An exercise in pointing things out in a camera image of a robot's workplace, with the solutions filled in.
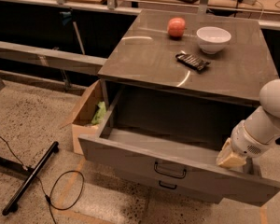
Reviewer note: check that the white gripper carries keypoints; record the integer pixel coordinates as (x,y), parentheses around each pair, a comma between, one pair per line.
(244,144)

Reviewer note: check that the grey top drawer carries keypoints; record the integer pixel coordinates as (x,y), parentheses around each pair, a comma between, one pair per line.
(176,139)

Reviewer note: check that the grey drawer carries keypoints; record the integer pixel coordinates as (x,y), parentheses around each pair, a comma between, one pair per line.
(176,139)
(171,187)

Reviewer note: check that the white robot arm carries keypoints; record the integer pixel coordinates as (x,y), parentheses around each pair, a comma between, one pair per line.
(253,136)

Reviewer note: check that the grey bottom drawer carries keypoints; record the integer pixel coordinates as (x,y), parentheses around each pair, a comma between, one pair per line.
(171,187)

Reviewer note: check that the grey metal drawer cabinet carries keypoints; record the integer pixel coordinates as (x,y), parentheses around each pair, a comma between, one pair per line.
(145,58)

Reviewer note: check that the black striped snack bag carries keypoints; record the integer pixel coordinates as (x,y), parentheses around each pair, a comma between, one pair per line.
(192,61)

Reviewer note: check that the white bowl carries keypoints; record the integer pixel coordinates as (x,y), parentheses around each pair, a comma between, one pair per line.
(212,39)

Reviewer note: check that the green bag in box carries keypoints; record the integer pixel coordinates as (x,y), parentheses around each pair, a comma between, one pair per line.
(99,113)

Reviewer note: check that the red apple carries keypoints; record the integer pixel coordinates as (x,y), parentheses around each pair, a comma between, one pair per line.
(176,27)

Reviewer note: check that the cardboard box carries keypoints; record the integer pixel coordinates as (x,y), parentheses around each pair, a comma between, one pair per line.
(79,119)

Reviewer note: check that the black stand leg bar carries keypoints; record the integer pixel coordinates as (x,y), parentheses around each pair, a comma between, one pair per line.
(12,205)

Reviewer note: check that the grey metal rail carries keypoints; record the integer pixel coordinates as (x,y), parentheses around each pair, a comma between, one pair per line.
(52,58)

